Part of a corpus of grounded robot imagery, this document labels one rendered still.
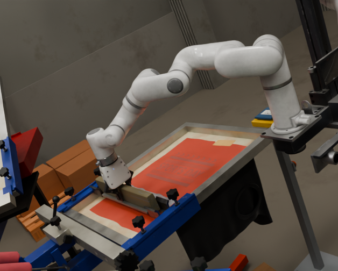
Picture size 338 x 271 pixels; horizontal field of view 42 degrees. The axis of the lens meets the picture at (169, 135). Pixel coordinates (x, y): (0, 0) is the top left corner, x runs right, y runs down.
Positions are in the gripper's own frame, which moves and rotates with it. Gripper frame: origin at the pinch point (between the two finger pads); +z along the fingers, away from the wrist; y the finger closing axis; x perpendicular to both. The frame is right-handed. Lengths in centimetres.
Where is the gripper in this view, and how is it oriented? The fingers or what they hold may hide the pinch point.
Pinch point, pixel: (124, 193)
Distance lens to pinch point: 177.0
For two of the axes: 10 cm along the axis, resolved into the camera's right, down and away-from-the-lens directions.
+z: 3.7, 8.6, 3.6
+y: 7.1, -5.1, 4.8
